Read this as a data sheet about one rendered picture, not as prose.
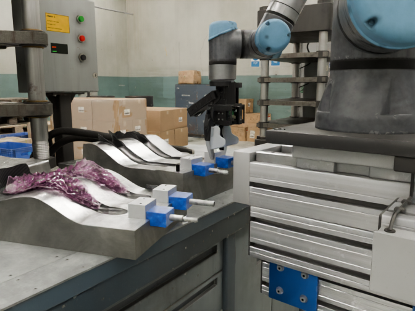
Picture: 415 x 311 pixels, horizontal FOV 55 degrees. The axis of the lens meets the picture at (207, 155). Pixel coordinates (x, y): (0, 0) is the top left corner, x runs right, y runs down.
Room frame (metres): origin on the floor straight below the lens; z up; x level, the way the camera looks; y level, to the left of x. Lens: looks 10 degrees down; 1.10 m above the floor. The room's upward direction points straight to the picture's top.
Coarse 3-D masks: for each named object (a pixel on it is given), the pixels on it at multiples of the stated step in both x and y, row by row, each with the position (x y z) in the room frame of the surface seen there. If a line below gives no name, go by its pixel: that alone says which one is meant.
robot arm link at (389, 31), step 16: (352, 0) 0.42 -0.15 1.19; (368, 0) 0.40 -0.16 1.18; (384, 0) 0.40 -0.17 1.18; (400, 0) 0.40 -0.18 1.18; (352, 16) 0.44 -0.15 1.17; (368, 16) 0.41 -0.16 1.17; (384, 16) 0.40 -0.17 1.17; (400, 16) 0.40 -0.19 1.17; (352, 32) 0.48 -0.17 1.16; (368, 32) 0.43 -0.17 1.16; (384, 32) 0.41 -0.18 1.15; (400, 32) 0.40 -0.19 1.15; (368, 48) 0.50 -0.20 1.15; (384, 48) 0.46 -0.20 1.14; (400, 48) 0.44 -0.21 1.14
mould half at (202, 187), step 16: (96, 144) 1.12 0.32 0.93; (128, 144) 1.19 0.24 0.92; (160, 144) 1.27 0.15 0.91; (80, 160) 1.26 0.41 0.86; (96, 160) 1.12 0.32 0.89; (112, 160) 1.08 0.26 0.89; (128, 160) 1.10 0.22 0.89; (160, 160) 1.14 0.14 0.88; (176, 160) 1.13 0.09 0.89; (128, 176) 1.05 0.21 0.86; (144, 176) 1.01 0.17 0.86; (160, 176) 0.98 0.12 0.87; (176, 176) 0.95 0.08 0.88; (192, 176) 0.97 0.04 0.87; (208, 176) 1.03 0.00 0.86; (224, 176) 1.10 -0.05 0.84; (192, 192) 0.97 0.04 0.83; (208, 192) 1.03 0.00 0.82
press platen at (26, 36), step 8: (0, 32) 1.39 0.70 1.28; (8, 32) 1.40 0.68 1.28; (16, 32) 1.41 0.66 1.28; (24, 32) 1.42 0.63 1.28; (32, 32) 1.42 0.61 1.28; (40, 32) 1.44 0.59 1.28; (0, 40) 1.39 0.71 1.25; (8, 40) 1.40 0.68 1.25; (16, 40) 1.41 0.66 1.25; (24, 40) 1.42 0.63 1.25; (32, 40) 1.42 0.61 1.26; (40, 40) 1.44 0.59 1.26
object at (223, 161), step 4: (204, 152) 1.09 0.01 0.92; (216, 152) 1.08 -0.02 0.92; (220, 152) 1.09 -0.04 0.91; (224, 152) 1.11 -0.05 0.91; (204, 156) 1.09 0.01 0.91; (208, 156) 1.08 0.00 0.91; (216, 156) 1.08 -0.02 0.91; (220, 156) 1.08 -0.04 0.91; (224, 156) 1.08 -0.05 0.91; (228, 156) 1.09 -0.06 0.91; (232, 156) 1.09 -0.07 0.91; (204, 160) 1.09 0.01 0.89; (208, 160) 1.08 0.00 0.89; (212, 160) 1.07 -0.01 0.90; (216, 160) 1.07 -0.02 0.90; (220, 160) 1.06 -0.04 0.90; (224, 160) 1.06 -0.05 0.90; (228, 160) 1.05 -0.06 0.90; (232, 160) 1.07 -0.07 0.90; (220, 164) 1.06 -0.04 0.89; (224, 164) 1.06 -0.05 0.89; (228, 164) 1.05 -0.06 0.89; (232, 164) 1.06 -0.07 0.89
